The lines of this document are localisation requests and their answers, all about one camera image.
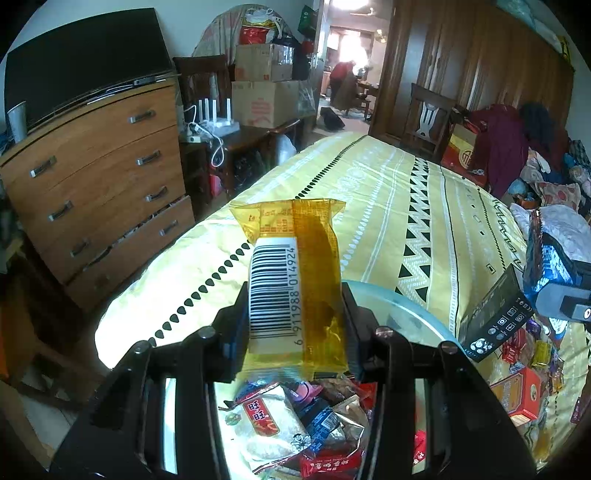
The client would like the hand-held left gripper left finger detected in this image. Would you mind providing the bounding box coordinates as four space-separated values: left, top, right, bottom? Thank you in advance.
50 281 254 480

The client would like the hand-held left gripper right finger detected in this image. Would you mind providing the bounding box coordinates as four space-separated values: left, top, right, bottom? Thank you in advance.
341 281 539 480

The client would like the blue snack packet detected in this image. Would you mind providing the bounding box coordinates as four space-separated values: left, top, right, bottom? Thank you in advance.
524 210 587 301

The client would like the round metal basin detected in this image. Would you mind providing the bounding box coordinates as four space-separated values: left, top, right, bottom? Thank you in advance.
161 279 462 480

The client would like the pile of snack packets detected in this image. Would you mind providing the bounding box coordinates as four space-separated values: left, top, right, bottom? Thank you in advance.
501 318 591 467

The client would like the amber barcode snack packet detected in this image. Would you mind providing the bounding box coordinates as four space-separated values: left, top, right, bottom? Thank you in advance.
229 198 349 381

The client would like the heap of snacks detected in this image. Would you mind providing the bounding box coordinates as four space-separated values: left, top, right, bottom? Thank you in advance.
233 374 428 480

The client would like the white rice cracker bag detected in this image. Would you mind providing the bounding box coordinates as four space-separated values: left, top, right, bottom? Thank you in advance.
224 385 315 474

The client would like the white pillow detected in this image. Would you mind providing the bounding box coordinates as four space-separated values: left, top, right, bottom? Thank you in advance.
510 203 591 264

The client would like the black printed box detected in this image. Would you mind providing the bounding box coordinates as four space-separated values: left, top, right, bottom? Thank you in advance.
458 264 535 362

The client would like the red orange box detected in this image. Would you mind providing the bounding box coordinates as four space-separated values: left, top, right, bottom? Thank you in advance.
489 367 542 432

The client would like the pile of clothes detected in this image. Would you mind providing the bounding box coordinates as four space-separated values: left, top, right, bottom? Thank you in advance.
505 102 591 222

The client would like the maroon garment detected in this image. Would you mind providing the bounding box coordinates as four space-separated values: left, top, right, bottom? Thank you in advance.
471 104 529 199

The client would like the red gift box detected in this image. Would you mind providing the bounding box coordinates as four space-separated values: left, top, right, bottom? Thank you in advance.
441 122 490 188

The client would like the dark wooden desk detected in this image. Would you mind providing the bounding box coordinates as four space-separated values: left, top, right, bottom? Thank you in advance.
180 117 319 217

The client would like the wooden dresser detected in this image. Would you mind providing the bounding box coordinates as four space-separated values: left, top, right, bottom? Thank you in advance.
0 76 197 315

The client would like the white router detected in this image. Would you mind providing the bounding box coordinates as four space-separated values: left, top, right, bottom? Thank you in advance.
191 99 241 137

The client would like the black floor bag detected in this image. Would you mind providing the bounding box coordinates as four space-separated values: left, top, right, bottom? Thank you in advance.
320 107 346 131

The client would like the wooden chair with white inlay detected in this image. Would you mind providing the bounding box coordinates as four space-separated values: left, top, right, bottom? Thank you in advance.
402 83 455 162

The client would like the large red-printed cardboard box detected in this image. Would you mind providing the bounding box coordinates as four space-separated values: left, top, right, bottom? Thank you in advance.
231 79 301 129

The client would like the wooden wardrobe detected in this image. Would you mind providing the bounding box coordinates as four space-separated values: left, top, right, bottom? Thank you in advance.
369 0 575 153

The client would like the dark wooden chair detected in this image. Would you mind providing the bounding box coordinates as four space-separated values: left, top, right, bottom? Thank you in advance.
173 54 236 204

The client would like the room door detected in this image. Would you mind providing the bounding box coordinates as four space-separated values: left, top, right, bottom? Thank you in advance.
300 0 334 114

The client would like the black hanging bag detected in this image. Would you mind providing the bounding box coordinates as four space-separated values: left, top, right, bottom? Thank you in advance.
291 39 315 81

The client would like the grey cup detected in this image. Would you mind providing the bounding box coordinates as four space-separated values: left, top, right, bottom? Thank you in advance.
7 102 28 144

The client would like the round cloth-covered board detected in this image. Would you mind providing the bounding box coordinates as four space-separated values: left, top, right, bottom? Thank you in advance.
191 4 319 58

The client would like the red white bag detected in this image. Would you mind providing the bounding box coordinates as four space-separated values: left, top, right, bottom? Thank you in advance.
240 7 287 46

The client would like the black flat television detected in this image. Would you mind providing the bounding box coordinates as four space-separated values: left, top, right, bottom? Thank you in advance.
4 7 176 134

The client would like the green hanging bag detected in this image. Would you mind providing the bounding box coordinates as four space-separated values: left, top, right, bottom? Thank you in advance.
298 4 319 38

